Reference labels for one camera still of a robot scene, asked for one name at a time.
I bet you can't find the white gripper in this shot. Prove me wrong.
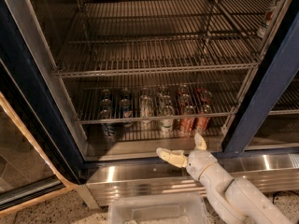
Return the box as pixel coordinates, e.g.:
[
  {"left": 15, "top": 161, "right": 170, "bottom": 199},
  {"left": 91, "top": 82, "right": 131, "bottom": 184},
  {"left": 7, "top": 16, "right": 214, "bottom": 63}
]
[{"left": 156, "top": 133, "right": 217, "bottom": 180}]

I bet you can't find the red coke can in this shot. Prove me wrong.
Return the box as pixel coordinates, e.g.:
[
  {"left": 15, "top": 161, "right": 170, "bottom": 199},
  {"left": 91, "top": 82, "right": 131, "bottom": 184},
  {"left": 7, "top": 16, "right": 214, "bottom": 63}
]
[
  {"left": 195, "top": 105, "right": 211, "bottom": 133},
  {"left": 179, "top": 105, "right": 195, "bottom": 133}
]

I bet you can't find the white green soda can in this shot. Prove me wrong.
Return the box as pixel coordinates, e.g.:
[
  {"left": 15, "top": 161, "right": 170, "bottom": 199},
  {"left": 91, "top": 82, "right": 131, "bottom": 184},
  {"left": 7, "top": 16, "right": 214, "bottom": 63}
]
[{"left": 160, "top": 105, "right": 175, "bottom": 133}]

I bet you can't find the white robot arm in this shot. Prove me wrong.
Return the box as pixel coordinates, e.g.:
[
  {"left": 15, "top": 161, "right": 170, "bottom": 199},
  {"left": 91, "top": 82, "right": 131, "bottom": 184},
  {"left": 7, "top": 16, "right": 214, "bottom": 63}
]
[{"left": 156, "top": 133, "right": 292, "bottom": 224}]

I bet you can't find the blue pepsi can front left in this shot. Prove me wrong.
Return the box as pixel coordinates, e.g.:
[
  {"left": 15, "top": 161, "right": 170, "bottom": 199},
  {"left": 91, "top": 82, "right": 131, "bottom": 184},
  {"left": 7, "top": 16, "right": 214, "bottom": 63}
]
[{"left": 99, "top": 109, "right": 115, "bottom": 138}]

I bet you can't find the stainless fridge base grille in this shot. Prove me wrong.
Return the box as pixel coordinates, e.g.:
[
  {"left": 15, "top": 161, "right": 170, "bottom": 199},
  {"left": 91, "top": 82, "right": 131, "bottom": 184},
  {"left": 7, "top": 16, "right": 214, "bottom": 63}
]
[{"left": 87, "top": 153, "right": 299, "bottom": 206}]

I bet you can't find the glass fridge door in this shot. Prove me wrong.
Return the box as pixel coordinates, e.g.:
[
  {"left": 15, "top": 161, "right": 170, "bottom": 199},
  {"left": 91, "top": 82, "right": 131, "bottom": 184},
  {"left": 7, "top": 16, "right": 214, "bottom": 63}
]
[{"left": 0, "top": 92, "right": 77, "bottom": 217}]

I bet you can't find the clear plastic bin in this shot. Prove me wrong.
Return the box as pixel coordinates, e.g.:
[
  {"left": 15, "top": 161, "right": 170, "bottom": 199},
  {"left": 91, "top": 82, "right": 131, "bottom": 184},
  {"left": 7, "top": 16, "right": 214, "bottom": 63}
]
[{"left": 107, "top": 192, "right": 208, "bottom": 224}]

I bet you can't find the red white bottle top right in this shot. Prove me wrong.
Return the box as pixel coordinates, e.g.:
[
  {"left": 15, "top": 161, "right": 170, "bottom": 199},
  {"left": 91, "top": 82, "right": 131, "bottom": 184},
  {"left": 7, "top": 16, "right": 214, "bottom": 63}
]
[{"left": 257, "top": 0, "right": 281, "bottom": 38}]

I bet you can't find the lower wire fridge shelf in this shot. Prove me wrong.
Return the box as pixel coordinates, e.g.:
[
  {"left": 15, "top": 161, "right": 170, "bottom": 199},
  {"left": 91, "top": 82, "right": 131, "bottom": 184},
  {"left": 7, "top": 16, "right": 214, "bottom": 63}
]
[{"left": 74, "top": 72, "right": 244, "bottom": 125}]

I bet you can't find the wire fridge shelf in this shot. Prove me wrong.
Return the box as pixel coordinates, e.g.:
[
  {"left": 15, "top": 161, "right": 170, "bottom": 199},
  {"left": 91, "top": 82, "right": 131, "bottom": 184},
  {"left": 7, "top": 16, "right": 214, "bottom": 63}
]
[
  {"left": 74, "top": 72, "right": 244, "bottom": 125},
  {"left": 55, "top": 0, "right": 270, "bottom": 77}
]

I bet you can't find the blue fridge center post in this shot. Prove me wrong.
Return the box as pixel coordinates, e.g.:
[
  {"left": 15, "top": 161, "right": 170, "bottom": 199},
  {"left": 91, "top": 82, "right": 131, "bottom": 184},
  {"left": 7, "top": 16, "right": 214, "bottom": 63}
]
[{"left": 222, "top": 13, "right": 299, "bottom": 156}]

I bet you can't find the upper wire fridge shelf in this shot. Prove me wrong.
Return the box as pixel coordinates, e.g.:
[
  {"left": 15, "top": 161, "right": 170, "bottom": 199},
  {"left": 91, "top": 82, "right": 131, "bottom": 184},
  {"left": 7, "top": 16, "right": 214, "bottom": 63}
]
[{"left": 55, "top": 0, "right": 270, "bottom": 77}]

